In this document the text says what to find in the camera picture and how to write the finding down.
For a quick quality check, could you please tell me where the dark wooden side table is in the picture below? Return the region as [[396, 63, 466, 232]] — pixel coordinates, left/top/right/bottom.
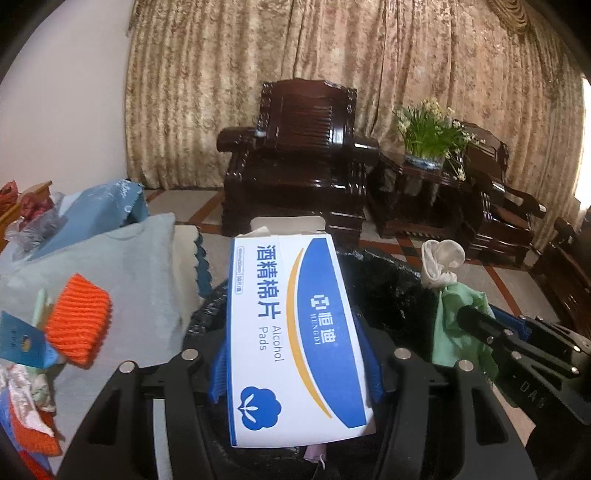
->
[[369, 150, 468, 239]]

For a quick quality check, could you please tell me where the green cloth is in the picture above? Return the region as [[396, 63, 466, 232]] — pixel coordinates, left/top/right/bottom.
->
[[431, 281, 500, 381]]

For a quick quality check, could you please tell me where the white blue cardboard box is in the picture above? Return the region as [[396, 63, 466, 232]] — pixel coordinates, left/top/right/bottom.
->
[[226, 215, 376, 448]]

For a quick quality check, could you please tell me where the dark wooden chair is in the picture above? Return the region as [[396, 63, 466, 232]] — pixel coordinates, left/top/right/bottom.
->
[[531, 217, 591, 340]]

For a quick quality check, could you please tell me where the black trash bin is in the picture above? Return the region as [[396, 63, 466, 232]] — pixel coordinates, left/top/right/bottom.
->
[[182, 249, 439, 480]]

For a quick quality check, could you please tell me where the light blue tablecloth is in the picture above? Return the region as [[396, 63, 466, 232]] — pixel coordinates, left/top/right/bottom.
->
[[0, 212, 205, 480]]

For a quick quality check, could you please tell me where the pink scrap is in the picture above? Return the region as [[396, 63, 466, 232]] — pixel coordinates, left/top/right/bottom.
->
[[302, 444, 329, 470]]

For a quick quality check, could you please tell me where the plastic bag of red dates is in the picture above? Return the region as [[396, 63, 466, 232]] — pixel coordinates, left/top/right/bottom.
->
[[8, 191, 66, 253]]

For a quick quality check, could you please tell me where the blue white plant pot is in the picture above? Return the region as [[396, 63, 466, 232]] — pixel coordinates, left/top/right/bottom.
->
[[404, 154, 445, 171]]

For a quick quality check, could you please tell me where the blue gift bag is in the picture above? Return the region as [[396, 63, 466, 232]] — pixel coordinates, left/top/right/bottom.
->
[[28, 180, 151, 260]]

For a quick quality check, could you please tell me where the green flowering plant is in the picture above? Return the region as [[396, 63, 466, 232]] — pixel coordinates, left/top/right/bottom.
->
[[392, 98, 472, 182]]

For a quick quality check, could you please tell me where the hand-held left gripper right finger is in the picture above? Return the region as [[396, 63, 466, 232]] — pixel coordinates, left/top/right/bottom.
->
[[365, 330, 539, 480]]

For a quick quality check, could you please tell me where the orange foam net sleeve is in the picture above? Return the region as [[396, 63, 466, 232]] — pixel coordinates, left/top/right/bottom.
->
[[9, 406, 64, 480], [45, 274, 113, 368]]

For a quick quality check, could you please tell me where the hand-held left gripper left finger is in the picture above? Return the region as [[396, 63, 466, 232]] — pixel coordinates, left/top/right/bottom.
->
[[55, 335, 230, 480]]

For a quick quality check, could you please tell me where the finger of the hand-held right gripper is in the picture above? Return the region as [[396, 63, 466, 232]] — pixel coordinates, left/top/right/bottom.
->
[[489, 305, 591, 366], [456, 304, 579, 376]]

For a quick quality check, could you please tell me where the beige patterned curtain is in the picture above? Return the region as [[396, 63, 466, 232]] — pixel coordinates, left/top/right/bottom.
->
[[126, 0, 588, 210]]

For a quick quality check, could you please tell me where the crumpled floral wrapper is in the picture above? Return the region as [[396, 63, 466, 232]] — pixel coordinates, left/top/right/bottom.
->
[[0, 362, 63, 437]]

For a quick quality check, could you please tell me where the white tissue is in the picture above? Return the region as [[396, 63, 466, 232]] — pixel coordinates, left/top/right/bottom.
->
[[421, 239, 465, 290]]

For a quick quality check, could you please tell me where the dark wooden armchair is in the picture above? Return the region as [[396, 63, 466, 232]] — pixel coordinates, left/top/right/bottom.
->
[[217, 79, 380, 248], [455, 121, 548, 267]]

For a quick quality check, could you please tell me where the blue card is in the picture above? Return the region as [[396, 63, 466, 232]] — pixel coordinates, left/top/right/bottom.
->
[[0, 310, 57, 369]]

